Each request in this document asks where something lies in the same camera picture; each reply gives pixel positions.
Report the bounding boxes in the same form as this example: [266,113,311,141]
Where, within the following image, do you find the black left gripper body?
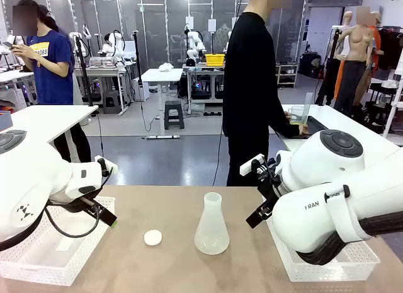
[71,195,101,214]

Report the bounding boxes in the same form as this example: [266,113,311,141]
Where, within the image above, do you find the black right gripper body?
[258,158,282,214]

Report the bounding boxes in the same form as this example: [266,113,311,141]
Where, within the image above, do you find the translucent plastic Erlenmeyer flask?
[194,192,230,255]

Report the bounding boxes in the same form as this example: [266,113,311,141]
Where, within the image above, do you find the white round flask cap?
[144,229,163,246]

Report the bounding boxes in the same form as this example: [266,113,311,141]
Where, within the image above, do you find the clear plastic measuring jug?
[288,105,306,125]

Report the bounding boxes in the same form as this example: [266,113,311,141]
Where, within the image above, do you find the clear plastic graduated cylinder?
[301,91,314,127]

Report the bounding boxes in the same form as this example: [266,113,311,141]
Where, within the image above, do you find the white perforated plastic basket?
[0,195,116,287]
[266,215,381,283]

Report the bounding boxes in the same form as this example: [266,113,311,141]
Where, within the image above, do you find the person's right forearm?
[269,116,302,139]

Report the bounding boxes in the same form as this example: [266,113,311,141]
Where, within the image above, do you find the black plastic tray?
[291,115,330,139]

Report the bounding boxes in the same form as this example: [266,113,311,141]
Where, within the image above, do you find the person in black sweater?
[222,0,294,187]

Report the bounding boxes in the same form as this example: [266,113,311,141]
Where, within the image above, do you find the grey plastic step stool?
[163,100,186,130]
[102,90,123,115]

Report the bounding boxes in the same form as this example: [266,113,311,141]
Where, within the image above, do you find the wooden shoe rack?
[276,62,299,88]

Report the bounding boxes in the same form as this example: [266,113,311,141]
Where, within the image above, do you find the black luggage bags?
[298,52,322,79]

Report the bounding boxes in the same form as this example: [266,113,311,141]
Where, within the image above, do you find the white computer tower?
[132,77,150,101]

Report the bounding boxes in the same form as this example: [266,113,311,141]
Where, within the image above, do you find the black tripod stand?
[72,34,94,107]
[315,25,343,106]

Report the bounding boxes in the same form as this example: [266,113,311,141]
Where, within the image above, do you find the white desk with computers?
[181,63,226,113]

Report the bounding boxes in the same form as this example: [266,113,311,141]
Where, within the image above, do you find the woman in blue t-shirt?
[1,0,92,164]

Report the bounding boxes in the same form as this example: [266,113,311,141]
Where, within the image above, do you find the yellow plastic basket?
[205,53,226,67]

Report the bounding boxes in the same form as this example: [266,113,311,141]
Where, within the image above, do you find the white standing desk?
[140,68,184,140]

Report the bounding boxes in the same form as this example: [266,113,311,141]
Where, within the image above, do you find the black pole stand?
[132,30,143,101]

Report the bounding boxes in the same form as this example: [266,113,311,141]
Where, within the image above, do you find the flesh mannequin with grey trousers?
[333,6,376,117]

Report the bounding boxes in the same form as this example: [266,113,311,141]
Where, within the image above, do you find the white mannequin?
[338,11,355,57]

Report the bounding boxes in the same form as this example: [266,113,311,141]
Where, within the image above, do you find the mannequin in orange clothes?
[333,11,385,100]

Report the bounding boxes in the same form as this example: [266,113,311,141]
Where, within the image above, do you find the clothes rack with dark garments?
[376,25,403,72]

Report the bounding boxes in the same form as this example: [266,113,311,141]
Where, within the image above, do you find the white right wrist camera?
[239,153,265,176]

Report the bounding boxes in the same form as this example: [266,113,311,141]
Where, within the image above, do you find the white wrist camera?
[239,153,265,176]
[94,154,119,177]

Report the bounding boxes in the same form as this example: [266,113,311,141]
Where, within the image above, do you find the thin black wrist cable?
[43,204,102,239]

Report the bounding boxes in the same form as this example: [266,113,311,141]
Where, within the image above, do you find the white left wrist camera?
[94,154,119,177]

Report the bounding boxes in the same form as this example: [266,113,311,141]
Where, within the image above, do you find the thick black left arm hose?
[0,207,48,253]

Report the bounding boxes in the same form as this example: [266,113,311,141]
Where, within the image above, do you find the thick black arm hose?
[295,210,403,267]
[0,207,48,253]

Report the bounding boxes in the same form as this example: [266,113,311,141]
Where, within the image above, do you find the thick black right arm hose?
[295,210,403,267]

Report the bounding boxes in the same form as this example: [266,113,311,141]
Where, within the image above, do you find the white metal shelf frame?
[382,49,403,139]

